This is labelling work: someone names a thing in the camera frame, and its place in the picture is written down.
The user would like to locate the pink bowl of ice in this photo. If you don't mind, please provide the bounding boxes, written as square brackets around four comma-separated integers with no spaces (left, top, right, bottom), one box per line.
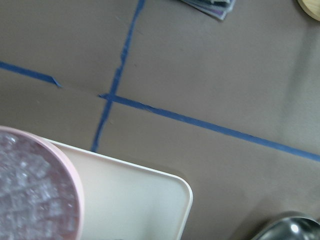
[0,126,85,240]

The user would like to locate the steel ice scoop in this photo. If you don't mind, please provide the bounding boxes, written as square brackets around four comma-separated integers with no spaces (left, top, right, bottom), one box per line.
[252,216,320,240]

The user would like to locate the wooden stand with round base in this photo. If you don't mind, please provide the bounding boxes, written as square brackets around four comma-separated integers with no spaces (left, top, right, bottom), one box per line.
[297,0,320,21]

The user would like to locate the beige serving tray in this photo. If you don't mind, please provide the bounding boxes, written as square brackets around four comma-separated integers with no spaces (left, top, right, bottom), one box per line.
[54,142,193,240]

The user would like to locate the folded grey cloth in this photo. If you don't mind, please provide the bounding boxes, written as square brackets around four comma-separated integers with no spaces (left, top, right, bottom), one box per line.
[182,0,236,21]

